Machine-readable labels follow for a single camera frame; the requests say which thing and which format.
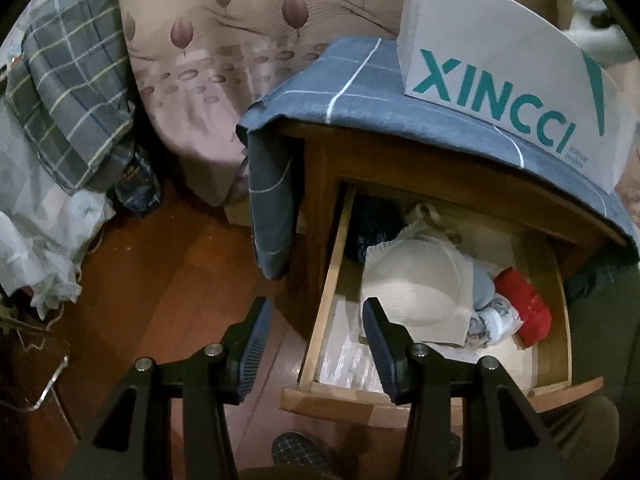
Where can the wooden drawer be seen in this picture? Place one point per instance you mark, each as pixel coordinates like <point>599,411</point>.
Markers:
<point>320,320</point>

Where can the white floral underwear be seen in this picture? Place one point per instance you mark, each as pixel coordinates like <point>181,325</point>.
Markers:
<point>495,322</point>

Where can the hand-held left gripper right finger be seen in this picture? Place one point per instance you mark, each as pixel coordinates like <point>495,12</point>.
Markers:
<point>382,355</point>

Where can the person's leg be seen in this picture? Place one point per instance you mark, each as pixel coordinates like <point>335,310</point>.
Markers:
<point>580,440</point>
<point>280,474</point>

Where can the light blue underwear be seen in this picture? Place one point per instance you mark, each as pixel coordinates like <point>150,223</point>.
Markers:
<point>484,287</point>

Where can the grey plaid cloth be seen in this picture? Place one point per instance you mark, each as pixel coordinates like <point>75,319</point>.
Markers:
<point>70,90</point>

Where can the red underwear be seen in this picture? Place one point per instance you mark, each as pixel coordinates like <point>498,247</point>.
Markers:
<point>527,305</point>

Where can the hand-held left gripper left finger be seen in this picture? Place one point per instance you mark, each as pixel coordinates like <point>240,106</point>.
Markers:
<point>252,350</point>

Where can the person's right leg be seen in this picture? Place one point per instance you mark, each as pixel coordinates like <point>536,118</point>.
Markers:
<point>580,440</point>

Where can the blue plastic bag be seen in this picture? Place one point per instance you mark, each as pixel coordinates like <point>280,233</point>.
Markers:
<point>137,187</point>

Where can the person's left leg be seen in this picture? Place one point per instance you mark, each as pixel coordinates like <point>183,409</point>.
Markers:
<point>280,474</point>

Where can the white shoe box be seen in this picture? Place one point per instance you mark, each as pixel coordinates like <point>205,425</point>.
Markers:
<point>500,35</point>

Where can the white fabric bundle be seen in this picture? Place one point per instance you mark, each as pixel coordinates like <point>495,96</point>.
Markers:
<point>595,30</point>

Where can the white crumpled cloth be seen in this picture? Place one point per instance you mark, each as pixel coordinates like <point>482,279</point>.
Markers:
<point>45,240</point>

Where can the dark blue speckled underwear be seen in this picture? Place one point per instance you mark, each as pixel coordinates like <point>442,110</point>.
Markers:
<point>372,230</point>

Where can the blue checked cloth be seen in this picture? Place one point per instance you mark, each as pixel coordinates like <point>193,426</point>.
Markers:
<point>360,75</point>

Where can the pink leaf print bedspread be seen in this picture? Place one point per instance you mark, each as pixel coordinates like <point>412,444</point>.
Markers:
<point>225,85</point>

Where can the beige bra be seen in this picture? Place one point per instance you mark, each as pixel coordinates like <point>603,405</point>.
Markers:
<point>420,285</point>

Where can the wooden nightstand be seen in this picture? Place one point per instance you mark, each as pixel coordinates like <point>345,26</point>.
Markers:
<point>400,165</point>

